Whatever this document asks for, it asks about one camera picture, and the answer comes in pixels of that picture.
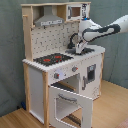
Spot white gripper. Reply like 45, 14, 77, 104
76, 40, 86, 54

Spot white oven door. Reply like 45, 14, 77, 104
49, 86, 93, 128

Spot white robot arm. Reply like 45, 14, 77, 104
76, 15, 128, 54

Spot wooden toy kitchen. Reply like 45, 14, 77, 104
22, 2, 105, 128

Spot black toy faucet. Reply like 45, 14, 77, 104
67, 33, 78, 49

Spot right stove knob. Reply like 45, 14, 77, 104
72, 66, 78, 72

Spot stove knob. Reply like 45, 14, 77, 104
72, 66, 78, 72
54, 73, 60, 79

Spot white cupboard door grey dispenser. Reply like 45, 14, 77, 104
80, 55, 102, 99

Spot white toy microwave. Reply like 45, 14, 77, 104
66, 3, 90, 21

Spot black stovetop red burners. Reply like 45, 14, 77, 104
34, 53, 71, 67

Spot left stove knob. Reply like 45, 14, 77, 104
54, 73, 60, 79

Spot grey range hood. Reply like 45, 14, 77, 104
35, 6, 64, 27

